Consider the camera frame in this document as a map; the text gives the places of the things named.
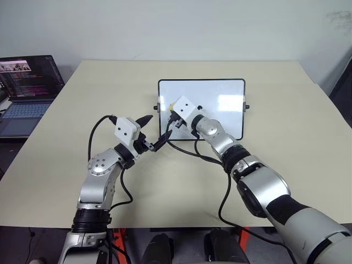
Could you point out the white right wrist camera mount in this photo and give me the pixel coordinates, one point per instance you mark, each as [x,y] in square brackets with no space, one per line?
[185,107]

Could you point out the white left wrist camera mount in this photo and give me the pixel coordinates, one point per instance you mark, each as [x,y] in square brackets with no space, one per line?
[125,130]

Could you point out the open grey laptop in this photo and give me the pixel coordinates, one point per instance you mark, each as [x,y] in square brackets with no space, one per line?
[27,82]

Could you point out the black-framed whiteboard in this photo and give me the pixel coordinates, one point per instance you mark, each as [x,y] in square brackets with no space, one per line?
[220,90]

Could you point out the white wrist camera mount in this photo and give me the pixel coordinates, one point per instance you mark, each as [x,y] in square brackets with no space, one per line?
[125,130]
[185,107]

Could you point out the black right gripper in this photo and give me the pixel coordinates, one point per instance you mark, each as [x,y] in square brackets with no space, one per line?
[179,124]

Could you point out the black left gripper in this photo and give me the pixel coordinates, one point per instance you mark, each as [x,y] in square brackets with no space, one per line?
[141,144]

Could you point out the dark panel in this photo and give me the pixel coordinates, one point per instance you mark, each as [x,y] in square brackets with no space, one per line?
[343,82]

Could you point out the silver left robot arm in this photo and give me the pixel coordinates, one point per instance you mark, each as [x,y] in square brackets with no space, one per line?
[100,165]

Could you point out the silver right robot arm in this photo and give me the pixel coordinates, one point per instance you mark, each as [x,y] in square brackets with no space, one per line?
[261,184]

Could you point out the yellow eraser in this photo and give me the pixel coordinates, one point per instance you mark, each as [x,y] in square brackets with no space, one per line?
[172,106]

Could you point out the dark rounded shape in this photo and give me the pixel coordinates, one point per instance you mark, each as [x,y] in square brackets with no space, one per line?
[225,247]
[159,250]

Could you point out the red table frame leg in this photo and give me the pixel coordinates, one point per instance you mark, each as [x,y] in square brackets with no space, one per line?
[244,235]
[119,237]

